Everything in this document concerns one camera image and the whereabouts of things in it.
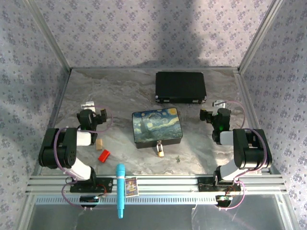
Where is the starry night painted box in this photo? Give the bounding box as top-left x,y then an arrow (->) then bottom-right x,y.
131,107 -> 185,150

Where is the brass padlock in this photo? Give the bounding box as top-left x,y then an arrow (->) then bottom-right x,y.
155,140 -> 166,158

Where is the red block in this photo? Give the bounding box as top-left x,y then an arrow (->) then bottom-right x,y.
98,149 -> 112,164

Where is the black hard case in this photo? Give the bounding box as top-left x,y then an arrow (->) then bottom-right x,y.
154,71 -> 208,104

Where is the blue marker pen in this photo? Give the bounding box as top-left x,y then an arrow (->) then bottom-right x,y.
116,163 -> 126,219

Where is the small electronics board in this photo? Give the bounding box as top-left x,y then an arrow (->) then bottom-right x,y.
215,195 -> 234,207
79,195 -> 100,208

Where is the small picture card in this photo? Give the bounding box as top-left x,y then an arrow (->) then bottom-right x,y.
124,177 -> 140,198

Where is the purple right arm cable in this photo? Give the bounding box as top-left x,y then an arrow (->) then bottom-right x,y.
218,100 -> 268,212

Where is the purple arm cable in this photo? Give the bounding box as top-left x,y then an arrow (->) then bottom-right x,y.
218,100 -> 268,212
54,104 -> 114,213

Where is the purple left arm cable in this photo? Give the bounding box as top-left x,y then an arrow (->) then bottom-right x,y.
54,104 -> 114,213

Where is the aluminium side rail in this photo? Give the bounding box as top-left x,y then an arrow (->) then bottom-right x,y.
31,68 -> 72,178
236,68 -> 282,176

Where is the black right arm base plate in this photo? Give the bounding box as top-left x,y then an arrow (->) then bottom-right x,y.
198,177 -> 241,193

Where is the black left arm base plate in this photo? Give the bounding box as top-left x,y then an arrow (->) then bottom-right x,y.
70,177 -> 114,194

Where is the aluminium frame post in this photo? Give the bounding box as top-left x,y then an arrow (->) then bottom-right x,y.
24,0 -> 72,72
238,0 -> 285,72

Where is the aluminium front rail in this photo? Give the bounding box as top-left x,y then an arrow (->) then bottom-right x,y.
25,175 -> 287,195

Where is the grey slotted cable duct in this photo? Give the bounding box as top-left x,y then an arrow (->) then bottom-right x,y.
35,195 -> 220,206

